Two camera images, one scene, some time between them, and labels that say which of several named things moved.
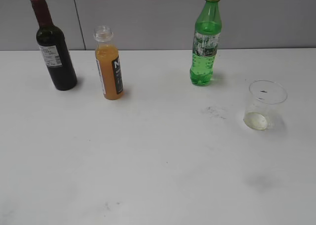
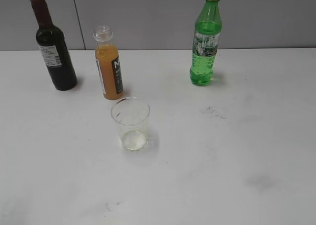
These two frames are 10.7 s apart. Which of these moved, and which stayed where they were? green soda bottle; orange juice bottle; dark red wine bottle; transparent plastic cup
Moved: transparent plastic cup
Stayed: dark red wine bottle; green soda bottle; orange juice bottle
